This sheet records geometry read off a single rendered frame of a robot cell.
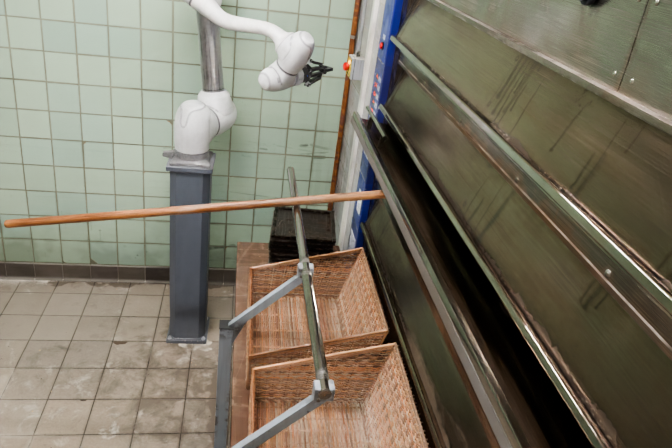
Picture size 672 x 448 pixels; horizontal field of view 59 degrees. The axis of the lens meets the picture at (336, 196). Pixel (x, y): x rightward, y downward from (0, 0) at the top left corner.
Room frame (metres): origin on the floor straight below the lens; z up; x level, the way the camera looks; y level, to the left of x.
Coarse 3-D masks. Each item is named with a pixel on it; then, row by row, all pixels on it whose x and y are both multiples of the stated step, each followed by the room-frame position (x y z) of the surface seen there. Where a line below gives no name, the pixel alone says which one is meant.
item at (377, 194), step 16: (352, 192) 1.86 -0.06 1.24; (368, 192) 1.86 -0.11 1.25; (160, 208) 1.80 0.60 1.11; (176, 208) 1.80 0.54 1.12; (192, 208) 1.80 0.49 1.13; (208, 208) 1.80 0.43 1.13; (224, 208) 1.81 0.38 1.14; (240, 208) 1.81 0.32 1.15; (256, 208) 1.82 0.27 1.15; (16, 224) 1.75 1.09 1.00; (32, 224) 1.76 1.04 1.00; (48, 224) 1.76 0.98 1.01
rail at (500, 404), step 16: (368, 144) 1.86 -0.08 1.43; (384, 176) 1.61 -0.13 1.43; (400, 208) 1.40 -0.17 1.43; (416, 240) 1.24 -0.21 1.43; (432, 256) 1.17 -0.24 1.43; (432, 272) 1.10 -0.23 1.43; (448, 288) 1.05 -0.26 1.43; (448, 304) 0.99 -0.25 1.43; (464, 320) 0.94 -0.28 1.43; (464, 336) 0.89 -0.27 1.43; (480, 352) 0.85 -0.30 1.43; (480, 368) 0.81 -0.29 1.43; (496, 384) 0.77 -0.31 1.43; (496, 400) 0.74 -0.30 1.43; (512, 416) 0.70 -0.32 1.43; (512, 432) 0.67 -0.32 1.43
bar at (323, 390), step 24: (288, 168) 2.16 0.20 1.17; (312, 264) 1.48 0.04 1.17; (288, 288) 1.45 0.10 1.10; (312, 288) 1.35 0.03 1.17; (312, 312) 1.24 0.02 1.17; (312, 336) 1.15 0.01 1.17; (216, 408) 1.40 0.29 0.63; (312, 408) 0.98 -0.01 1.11; (216, 432) 1.40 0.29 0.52; (264, 432) 0.96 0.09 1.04
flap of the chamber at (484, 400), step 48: (384, 144) 1.95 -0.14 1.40; (384, 192) 1.56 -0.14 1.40; (432, 240) 1.29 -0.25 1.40; (432, 288) 1.08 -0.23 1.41; (480, 288) 1.12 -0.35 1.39; (480, 336) 0.93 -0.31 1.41; (480, 384) 0.79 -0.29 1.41; (528, 384) 0.82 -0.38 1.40; (528, 432) 0.70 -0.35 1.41; (576, 432) 0.73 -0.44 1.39
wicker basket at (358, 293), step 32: (320, 256) 2.13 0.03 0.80; (352, 256) 2.16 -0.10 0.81; (256, 288) 2.09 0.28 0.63; (320, 288) 2.14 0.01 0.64; (352, 288) 2.06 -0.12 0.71; (256, 320) 1.92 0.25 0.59; (288, 320) 1.95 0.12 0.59; (320, 320) 1.98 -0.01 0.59; (352, 320) 1.91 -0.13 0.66; (384, 320) 1.68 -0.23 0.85; (256, 352) 1.74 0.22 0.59; (288, 352) 1.57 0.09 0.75; (288, 384) 1.58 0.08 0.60
